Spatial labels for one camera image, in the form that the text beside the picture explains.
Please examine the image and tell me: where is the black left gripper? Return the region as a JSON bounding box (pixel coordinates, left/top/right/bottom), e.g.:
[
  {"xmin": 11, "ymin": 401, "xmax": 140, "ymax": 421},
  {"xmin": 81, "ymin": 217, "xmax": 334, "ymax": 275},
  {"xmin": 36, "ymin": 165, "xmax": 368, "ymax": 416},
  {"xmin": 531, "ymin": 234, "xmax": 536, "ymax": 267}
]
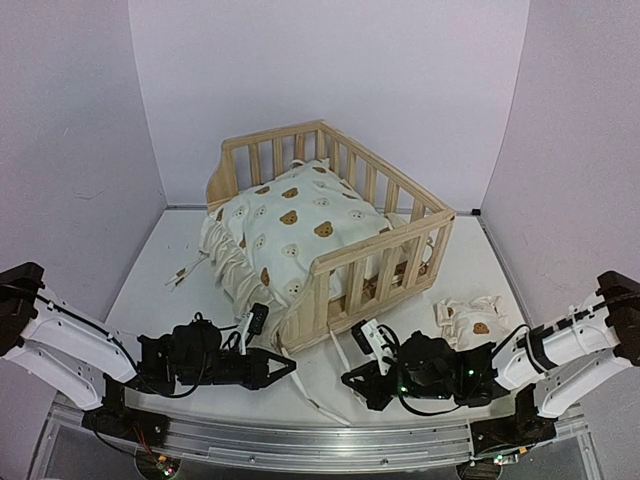
[{"xmin": 178, "ymin": 349, "xmax": 296, "ymax": 393}]

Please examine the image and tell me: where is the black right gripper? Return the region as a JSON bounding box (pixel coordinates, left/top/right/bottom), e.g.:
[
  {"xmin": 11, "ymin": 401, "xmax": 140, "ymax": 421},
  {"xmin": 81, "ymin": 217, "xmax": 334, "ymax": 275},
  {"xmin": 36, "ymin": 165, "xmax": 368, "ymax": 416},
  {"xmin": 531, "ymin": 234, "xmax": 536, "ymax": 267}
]
[{"xmin": 344, "ymin": 359, "xmax": 455, "ymax": 413}]

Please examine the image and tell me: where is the bear print cream cushion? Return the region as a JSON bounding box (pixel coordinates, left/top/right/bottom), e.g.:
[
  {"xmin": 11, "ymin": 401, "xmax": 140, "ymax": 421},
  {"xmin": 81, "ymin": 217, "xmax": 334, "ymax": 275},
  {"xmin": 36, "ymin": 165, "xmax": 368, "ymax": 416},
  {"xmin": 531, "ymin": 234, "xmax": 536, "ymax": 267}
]
[{"xmin": 162, "ymin": 155, "xmax": 394, "ymax": 426}]

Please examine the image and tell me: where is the wooden pet bed frame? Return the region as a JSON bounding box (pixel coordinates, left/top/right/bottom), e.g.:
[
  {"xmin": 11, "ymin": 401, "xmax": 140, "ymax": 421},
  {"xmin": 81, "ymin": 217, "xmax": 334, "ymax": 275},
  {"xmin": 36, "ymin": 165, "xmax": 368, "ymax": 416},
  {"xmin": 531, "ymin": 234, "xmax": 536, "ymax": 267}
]
[{"xmin": 207, "ymin": 120, "xmax": 455, "ymax": 352}]

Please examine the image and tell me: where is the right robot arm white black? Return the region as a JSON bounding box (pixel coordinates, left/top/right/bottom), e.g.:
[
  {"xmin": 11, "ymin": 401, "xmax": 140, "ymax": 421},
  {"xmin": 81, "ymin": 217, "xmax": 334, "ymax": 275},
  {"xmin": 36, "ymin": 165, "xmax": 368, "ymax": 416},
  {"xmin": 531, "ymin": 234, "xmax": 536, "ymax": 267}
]
[{"xmin": 341, "ymin": 271, "xmax": 639, "ymax": 443}]

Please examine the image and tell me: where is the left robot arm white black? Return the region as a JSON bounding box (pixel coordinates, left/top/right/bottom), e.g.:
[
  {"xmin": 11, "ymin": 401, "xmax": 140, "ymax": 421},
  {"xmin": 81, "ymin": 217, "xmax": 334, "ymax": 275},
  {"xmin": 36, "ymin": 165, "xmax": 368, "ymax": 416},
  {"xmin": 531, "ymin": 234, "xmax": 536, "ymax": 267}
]
[{"xmin": 1, "ymin": 262, "xmax": 296, "ymax": 437}]

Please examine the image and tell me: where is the small bear print pillow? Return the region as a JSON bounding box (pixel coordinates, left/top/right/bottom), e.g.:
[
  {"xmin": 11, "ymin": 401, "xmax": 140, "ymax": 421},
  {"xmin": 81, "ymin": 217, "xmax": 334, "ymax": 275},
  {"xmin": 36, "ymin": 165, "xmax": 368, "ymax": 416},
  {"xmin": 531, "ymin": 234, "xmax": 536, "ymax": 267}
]
[{"xmin": 435, "ymin": 296, "xmax": 511, "ymax": 351}]

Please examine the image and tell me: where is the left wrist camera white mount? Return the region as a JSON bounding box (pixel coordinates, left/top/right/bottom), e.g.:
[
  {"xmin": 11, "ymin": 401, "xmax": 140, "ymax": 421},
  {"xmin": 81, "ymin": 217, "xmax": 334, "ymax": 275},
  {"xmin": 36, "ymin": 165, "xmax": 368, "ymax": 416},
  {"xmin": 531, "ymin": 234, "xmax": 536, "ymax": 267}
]
[{"xmin": 238, "ymin": 303, "xmax": 269, "ymax": 355}]

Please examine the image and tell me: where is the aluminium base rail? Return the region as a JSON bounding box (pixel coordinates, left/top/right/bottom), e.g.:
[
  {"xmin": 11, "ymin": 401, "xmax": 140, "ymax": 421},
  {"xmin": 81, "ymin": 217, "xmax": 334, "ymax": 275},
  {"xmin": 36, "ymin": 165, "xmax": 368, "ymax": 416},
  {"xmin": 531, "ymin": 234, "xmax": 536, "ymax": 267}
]
[{"xmin": 27, "ymin": 381, "xmax": 604, "ymax": 479}]

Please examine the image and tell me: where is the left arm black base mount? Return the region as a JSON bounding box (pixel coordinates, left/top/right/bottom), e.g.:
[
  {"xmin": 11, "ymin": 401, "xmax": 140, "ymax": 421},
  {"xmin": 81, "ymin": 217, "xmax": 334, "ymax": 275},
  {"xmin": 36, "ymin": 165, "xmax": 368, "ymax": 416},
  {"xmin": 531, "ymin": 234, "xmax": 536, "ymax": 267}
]
[{"xmin": 81, "ymin": 374, "xmax": 169, "ymax": 447}]

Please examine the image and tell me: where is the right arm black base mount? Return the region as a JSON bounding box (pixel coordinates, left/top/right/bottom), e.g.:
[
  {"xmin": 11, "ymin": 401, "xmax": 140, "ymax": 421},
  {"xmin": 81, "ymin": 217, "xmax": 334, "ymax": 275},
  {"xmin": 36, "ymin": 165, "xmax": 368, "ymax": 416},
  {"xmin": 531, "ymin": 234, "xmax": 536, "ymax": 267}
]
[{"xmin": 470, "ymin": 385, "xmax": 557, "ymax": 458}]

